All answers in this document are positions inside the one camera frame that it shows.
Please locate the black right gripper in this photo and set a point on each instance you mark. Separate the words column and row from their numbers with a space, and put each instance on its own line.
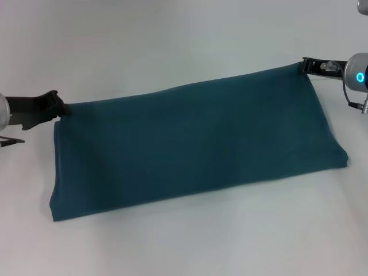
column 325, row 69

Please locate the teal blue shirt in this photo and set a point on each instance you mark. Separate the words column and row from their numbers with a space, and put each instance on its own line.
column 189, row 138

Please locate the right wrist camera housing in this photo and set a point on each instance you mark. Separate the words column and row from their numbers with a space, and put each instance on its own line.
column 362, row 6

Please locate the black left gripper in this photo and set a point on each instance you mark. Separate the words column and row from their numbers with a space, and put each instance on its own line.
column 31, row 110

